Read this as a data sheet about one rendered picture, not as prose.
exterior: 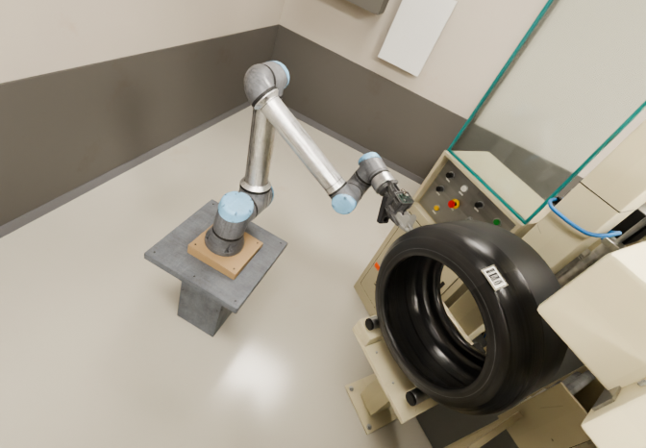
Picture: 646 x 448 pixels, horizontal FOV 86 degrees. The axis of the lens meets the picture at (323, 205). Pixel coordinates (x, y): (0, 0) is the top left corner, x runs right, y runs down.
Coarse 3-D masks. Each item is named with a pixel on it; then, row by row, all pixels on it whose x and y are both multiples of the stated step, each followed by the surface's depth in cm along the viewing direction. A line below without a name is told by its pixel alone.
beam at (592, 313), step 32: (608, 256) 47; (640, 256) 49; (576, 288) 50; (608, 288) 47; (640, 288) 44; (576, 320) 51; (608, 320) 47; (640, 320) 44; (576, 352) 51; (608, 352) 48; (640, 352) 45; (608, 384) 48
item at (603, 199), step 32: (640, 128) 90; (608, 160) 97; (640, 160) 91; (576, 192) 104; (608, 192) 97; (640, 192) 91; (544, 224) 112; (608, 224) 100; (544, 256) 112; (576, 256) 114; (480, 320) 134
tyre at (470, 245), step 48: (432, 240) 104; (480, 240) 98; (384, 288) 123; (432, 288) 140; (480, 288) 91; (528, 288) 90; (384, 336) 126; (432, 336) 137; (528, 336) 86; (432, 384) 108; (480, 384) 93; (528, 384) 88
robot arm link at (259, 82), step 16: (256, 64) 131; (256, 80) 126; (272, 80) 131; (256, 96) 126; (272, 96) 128; (272, 112) 128; (288, 112) 130; (288, 128) 129; (288, 144) 133; (304, 144) 130; (304, 160) 132; (320, 160) 132; (320, 176) 133; (336, 176) 133; (336, 192) 133; (352, 192) 135; (336, 208) 135; (352, 208) 133
